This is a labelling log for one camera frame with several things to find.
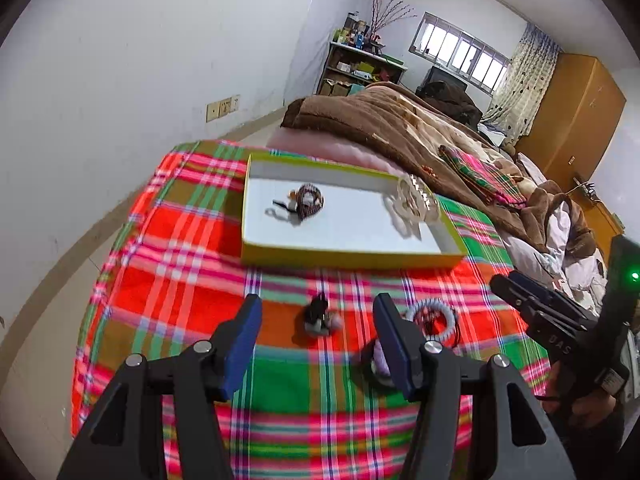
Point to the person's right forearm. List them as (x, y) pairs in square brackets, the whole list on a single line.
[(595, 455)]

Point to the dark clothing pile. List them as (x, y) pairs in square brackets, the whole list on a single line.
[(450, 102)]

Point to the brown fleece blanket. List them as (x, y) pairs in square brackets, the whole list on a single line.
[(390, 120)]

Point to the clutter of bottles and boxes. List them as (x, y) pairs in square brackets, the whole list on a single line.
[(357, 32)]

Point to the beige wall socket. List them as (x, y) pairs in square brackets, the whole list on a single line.
[(222, 108)]

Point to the wooden side cabinet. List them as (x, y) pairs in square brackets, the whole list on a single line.
[(602, 215)]

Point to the wooden shelf unit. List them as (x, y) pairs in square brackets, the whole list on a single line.
[(350, 67)]

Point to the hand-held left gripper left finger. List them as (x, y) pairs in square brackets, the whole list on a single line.
[(242, 345)]

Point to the pink mattress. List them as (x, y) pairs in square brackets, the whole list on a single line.
[(320, 145)]

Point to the clear hair claw clip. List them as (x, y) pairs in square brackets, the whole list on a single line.
[(407, 210)]

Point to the patterned curtain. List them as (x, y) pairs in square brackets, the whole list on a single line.
[(525, 85)]

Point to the dried flower branches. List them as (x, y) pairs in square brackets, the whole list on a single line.
[(387, 12)]

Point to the wooden wardrobe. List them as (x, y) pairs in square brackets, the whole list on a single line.
[(575, 115)]

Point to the white bedding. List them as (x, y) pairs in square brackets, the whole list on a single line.
[(560, 255)]

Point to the folded plaid cloth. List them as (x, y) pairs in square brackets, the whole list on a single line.
[(480, 170)]

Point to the barred window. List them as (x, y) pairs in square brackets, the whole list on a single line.
[(460, 52)]

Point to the red plaid cloth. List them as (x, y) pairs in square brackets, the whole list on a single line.
[(175, 270)]

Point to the person's right hand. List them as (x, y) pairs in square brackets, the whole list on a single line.
[(595, 407)]

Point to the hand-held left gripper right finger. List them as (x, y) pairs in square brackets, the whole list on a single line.
[(392, 345)]

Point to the yellow-green cardboard box tray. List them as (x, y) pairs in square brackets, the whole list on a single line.
[(350, 220)]

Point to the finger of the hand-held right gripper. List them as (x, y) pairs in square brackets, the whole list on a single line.
[(545, 290), (530, 312)]

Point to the black television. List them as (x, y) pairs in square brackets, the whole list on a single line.
[(442, 79)]

